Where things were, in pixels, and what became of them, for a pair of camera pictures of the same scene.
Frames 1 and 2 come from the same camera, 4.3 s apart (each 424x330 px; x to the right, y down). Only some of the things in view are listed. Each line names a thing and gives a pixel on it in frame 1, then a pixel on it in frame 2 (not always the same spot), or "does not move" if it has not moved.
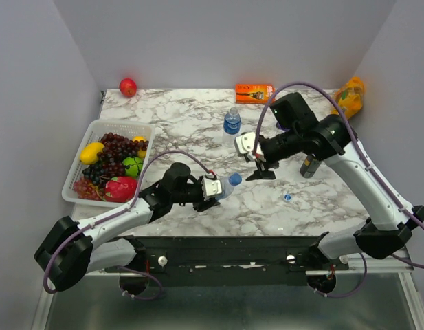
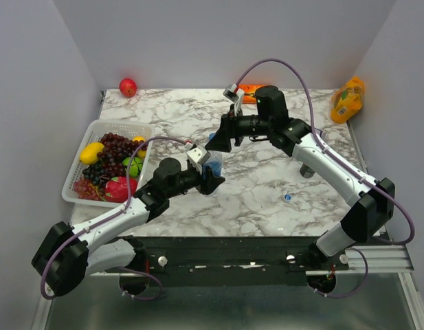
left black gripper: (204, 205) → (211, 183)
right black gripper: (262, 173) → (229, 128)
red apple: (128, 87) does not move
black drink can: (309, 166) does not move
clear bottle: (226, 189) → (215, 162)
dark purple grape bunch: (109, 164) does not move
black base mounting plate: (230, 260) does not move
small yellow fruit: (141, 153) does not move
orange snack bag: (350, 97) does not move
